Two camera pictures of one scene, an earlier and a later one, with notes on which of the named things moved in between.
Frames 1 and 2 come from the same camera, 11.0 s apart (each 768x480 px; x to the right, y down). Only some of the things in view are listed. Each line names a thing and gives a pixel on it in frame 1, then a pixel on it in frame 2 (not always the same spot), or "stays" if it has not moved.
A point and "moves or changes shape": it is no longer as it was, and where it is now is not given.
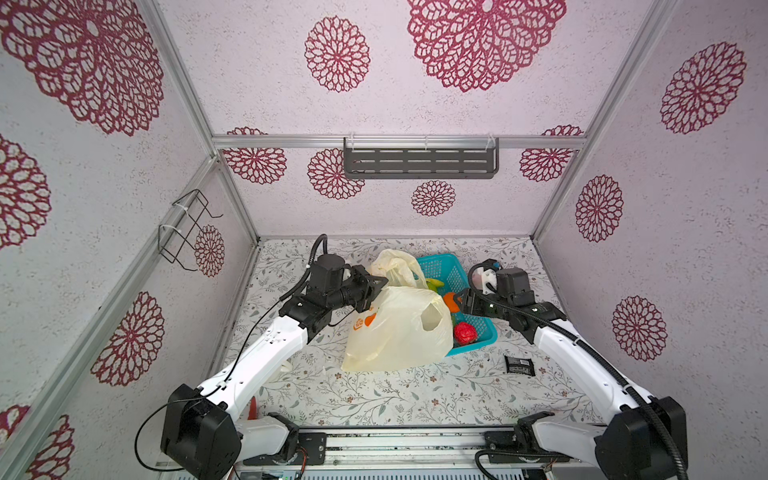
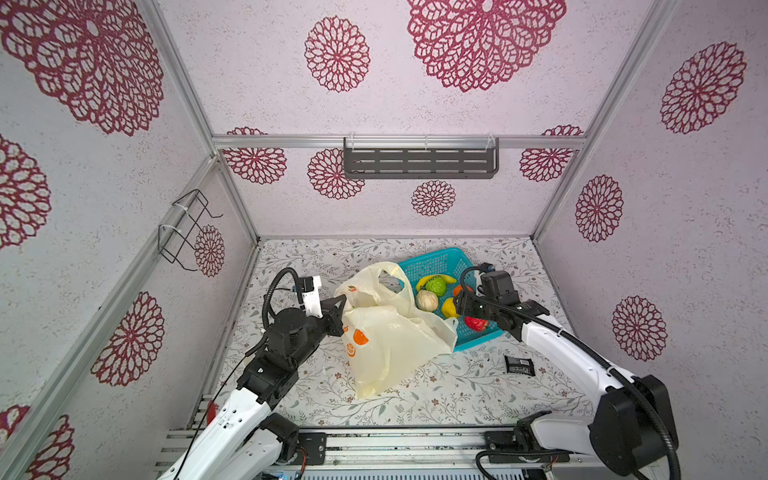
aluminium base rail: x=409 y=449 stays
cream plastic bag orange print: x=402 y=323 moves or changes shape
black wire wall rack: x=178 y=237 stays
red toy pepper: x=465 y=333 -> x=478 y=325
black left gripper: x=371 y=285 -> x=333 y=315
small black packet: x=522 y=366 stays
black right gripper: x=471 y=299 stays
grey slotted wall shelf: x=408 y=157 stays
